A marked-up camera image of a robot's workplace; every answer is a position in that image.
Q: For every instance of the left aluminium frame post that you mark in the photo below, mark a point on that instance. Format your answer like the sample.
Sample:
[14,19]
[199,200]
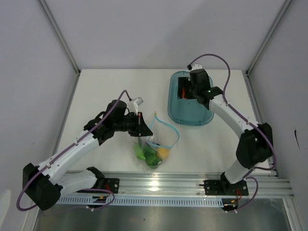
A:
[58,35]

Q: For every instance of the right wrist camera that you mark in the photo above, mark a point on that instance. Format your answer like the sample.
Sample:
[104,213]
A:
[192,67]

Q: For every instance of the green cucumber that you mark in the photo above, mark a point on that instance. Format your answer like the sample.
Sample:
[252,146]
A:
[143,152]

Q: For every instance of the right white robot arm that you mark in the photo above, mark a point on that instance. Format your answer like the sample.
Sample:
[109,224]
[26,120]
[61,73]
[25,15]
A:
[255,140]

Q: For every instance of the white slotted cable duct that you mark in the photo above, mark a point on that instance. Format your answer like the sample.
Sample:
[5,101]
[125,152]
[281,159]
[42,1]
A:
[142,201]

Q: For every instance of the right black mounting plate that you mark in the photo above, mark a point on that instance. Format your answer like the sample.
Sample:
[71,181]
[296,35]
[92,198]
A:
[214,187]

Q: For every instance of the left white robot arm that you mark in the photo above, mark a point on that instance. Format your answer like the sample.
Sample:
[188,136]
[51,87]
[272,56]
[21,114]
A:
[45,183]

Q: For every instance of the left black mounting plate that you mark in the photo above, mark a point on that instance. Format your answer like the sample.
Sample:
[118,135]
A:
[111,184]

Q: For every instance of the black mounting plate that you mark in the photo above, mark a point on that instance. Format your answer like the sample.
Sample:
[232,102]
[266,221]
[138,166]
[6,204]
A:
[111,184]
[214,187]

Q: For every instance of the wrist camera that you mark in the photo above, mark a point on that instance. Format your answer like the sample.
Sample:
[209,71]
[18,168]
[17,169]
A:
[134,104]
[192,67]

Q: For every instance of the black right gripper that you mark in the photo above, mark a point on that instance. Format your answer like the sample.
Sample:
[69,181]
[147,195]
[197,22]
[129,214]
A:
[182,82]

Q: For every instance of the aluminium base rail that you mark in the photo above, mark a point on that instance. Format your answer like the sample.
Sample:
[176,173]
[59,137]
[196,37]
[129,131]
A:
[190,184]

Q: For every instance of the yellow lemon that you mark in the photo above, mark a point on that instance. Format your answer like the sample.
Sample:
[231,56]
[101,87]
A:
[163,153]

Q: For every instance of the clear zip top bag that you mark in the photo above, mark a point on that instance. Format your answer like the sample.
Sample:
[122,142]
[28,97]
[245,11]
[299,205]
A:
[164,135]

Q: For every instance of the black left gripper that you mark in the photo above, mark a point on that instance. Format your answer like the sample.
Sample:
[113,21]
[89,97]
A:
[141,129]

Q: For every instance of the aluminium frame post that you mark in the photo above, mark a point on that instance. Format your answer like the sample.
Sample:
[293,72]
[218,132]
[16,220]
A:
[274,26]
[58,35]

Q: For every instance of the right aluminium frame post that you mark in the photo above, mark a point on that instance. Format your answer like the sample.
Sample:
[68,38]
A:
[274,26]

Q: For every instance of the teal plastic tub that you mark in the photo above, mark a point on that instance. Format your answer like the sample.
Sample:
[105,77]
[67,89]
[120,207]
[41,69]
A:
[182,111]

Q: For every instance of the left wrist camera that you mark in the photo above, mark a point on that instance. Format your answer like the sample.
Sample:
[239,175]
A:
[134,104]

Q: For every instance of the green bell pepper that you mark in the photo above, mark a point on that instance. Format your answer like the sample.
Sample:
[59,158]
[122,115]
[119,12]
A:
[153,161]

